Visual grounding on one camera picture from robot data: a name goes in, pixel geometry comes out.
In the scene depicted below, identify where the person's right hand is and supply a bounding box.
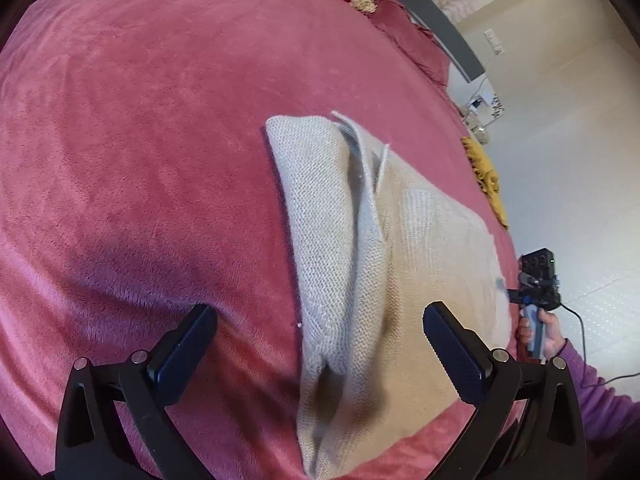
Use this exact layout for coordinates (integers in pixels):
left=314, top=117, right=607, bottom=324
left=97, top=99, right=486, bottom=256
left=515, top=310, right=568, bottom=361

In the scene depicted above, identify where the white nightstand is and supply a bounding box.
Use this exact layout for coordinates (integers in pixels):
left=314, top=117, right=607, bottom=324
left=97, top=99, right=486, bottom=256
left=461, top=105, right=493, bottom=143

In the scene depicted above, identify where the pink pillow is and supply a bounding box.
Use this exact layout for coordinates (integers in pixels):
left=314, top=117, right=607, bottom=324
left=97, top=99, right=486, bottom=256
left=369, top=0, right=451, bottom=88

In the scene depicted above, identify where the cream knit sweater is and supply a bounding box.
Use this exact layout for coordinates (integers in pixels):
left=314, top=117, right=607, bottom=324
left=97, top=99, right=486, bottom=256
left=265, top=110, right=513, bottom=480

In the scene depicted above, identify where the person's right forearm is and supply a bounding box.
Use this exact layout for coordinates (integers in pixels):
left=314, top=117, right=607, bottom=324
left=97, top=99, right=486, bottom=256
left=550, top=337, right=640, bottom=441

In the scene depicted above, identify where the grey and white headboard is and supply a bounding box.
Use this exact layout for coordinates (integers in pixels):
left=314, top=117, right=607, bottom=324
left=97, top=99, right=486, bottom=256
left=375, top=0, right=487, bottom=83

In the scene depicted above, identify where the black cable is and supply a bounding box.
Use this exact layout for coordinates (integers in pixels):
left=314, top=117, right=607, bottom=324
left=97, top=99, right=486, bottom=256
left=555, top=301, right=640, bottom=391

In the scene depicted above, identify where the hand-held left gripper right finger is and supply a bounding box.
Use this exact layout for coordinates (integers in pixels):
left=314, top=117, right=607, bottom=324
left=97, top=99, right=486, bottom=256
left=422, top=301, right=588, bottom=480

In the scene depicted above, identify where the yellow garment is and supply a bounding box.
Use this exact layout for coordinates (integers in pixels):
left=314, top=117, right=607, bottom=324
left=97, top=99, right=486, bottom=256
left=461, top=136, right=509, bottom=231

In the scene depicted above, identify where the pink bed blanket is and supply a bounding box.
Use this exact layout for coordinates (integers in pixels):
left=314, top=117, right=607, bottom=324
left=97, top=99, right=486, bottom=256
left=0, top=0, right=526, bottom=480

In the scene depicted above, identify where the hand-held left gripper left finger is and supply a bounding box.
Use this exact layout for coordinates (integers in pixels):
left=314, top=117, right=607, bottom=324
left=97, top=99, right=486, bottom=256
left=54, top=302, right=219, bottom=480

